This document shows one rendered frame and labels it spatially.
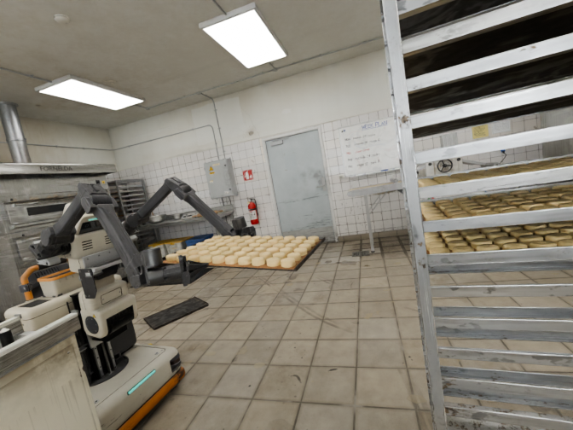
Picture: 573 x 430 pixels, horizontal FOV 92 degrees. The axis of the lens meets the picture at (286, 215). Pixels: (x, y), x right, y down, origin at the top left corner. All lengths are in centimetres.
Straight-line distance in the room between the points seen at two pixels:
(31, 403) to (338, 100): 482
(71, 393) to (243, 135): 472
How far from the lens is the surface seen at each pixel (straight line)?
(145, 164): 665
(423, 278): 82
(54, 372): 127
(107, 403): 196
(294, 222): 521
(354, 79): 514
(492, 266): 132
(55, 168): 482
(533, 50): 87
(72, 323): 129
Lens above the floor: 123
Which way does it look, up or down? 7 degrees down
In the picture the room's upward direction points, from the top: 10 degrees counter-clockwise
